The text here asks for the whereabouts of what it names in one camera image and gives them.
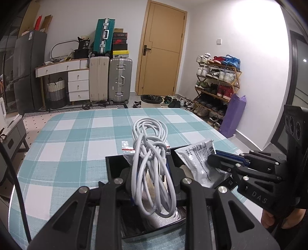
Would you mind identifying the purple bag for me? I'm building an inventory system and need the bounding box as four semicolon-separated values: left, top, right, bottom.
220;93;247;138

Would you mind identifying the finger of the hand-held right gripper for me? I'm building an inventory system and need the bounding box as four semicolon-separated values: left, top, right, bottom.
215;149;287;169
207;154;285;190

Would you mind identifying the shoe rack with shoes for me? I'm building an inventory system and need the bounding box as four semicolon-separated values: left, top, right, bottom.
193;54;241;131

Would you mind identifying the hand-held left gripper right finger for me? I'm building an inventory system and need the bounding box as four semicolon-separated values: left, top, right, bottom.
168;166;281;250

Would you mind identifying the zip bag with striped garment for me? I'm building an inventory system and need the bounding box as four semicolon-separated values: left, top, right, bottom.
121;140;136;161

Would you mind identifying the wooden shoe rack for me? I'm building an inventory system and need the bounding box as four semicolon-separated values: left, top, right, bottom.
192;54;242;131

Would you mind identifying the black trash bin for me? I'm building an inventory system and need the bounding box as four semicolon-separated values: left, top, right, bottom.
140;94;164;104

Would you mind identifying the woven laundry basket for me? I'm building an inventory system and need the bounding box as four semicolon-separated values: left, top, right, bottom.
47;77;66;109

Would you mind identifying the white desk with drawers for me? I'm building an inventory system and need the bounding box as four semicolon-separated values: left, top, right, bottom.
35;59;90;106

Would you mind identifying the black framed glass panel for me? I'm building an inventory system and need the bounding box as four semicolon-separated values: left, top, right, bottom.
290;30;308;107

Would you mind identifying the tall brown cardboard box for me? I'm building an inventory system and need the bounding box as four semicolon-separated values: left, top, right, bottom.
43;15;53;33

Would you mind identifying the grey refrigerator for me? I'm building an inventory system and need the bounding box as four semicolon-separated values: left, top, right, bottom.
13;30;47;113

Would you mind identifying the black cable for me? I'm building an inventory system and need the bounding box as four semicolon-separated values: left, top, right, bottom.
0;142;33;243

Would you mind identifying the beige suitcase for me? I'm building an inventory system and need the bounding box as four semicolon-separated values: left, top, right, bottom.
89;53;110;104

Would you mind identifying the pile of scattered shoes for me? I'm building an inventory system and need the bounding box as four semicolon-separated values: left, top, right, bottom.
132;94;193;111

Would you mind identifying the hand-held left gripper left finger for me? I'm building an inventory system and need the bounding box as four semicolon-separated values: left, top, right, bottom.
26;167;135;250

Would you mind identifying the silver suitcase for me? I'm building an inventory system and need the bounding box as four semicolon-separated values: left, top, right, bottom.
108;58;133;104

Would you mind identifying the dark glass cabinet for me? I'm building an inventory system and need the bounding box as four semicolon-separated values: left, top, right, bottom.
0;41;17;116

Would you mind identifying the white oval frame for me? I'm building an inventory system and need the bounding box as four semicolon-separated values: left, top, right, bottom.
50;40;79;59

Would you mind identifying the yellow wooden door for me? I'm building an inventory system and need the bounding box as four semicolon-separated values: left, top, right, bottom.
135;0;187;97

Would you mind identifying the white cable bundle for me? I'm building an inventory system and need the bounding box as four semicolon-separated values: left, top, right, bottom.
131;117;177;218

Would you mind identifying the teal suitcase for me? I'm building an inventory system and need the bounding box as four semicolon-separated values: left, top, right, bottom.
93;19;116;54

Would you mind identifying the black paper bag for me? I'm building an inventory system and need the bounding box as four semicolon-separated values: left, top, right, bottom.
77;37;91;51

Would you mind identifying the grey low cabinet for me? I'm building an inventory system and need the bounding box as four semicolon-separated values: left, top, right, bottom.
0;115;30;185

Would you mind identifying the silver foil packet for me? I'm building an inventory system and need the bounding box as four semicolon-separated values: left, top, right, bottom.
174;139;231;189

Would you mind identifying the person's right hand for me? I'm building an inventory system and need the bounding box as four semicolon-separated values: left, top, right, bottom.
261;207;308;229

